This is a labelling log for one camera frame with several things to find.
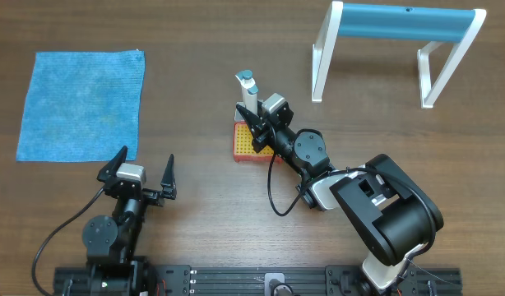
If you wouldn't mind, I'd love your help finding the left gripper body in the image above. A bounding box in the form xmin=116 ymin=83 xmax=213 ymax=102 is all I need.
xmin=104 ymin=180 xmax=165 ymax=207

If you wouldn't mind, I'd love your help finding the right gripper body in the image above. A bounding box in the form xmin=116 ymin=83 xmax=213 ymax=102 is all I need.
xmin=251 ymin=101 xmax=295 ymax=155

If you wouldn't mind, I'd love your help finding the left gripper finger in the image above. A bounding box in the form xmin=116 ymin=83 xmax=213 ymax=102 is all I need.
xmin=96 ymin=146 xmax=128 ymax=184
xmin=160 ymin=154 xmax=178 ymax=201

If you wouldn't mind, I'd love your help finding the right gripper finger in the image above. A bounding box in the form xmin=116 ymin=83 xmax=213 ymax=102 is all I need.
xmin=235 ymin=104 xmax=271 ymax=143

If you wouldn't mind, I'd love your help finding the blue cloth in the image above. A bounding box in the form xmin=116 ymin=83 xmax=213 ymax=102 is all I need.
xmin=15 ymin=49 xmax=146 ymax=163

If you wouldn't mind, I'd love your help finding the white and blue stand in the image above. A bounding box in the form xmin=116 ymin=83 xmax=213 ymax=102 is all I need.
xmin=311 ymin=0 xmax=488 ymax=109

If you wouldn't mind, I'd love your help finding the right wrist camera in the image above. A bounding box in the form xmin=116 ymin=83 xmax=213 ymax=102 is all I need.
xmin=261 ymin=93 xmax=287 ymax=116

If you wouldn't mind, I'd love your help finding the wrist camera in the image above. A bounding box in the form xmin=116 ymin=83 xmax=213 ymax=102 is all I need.
xmin=115 ymin=162 xmax=147 ymax=186
xmin=261 ymin=93 xmax=287 ymax=116

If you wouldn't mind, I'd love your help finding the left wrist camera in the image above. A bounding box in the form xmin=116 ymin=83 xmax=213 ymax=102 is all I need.
xmin=115 ymin=162 xmax=147 ymax=186

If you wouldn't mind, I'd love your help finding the mounting rail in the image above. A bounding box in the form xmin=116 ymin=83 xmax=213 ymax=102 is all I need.
xmin=53 ymin=266 xmax=462 ymax=296

